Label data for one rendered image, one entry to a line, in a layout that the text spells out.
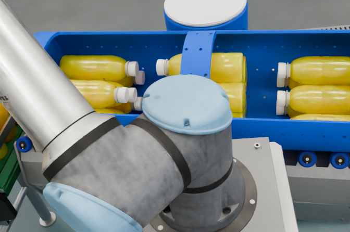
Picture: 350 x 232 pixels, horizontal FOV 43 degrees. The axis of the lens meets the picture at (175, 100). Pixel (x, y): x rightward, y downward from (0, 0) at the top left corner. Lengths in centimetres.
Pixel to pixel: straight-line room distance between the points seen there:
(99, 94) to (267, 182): 50
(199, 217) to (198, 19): 88
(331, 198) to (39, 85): 85
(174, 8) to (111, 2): 219
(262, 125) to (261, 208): 29
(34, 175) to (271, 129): 70
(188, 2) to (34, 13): 242
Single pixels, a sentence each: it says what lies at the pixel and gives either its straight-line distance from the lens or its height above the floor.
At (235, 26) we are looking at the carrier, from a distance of 147.
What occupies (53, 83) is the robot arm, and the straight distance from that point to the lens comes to 57.
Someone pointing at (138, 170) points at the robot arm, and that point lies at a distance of 54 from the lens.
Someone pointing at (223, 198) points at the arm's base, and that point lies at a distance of 70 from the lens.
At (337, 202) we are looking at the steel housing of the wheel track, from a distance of 122.
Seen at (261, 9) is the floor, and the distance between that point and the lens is 336.
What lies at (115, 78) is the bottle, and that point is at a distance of 118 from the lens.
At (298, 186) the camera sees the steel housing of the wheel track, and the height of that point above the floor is 88.
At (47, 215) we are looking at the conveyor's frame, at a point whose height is 6.
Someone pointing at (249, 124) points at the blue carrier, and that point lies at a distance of 99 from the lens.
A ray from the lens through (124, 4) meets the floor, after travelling 363.
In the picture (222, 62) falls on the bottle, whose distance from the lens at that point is 103.
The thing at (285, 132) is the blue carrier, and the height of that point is 110.
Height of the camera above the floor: 185
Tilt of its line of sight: 44 degrees down
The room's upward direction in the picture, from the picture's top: 10 degrees counter-clockwise
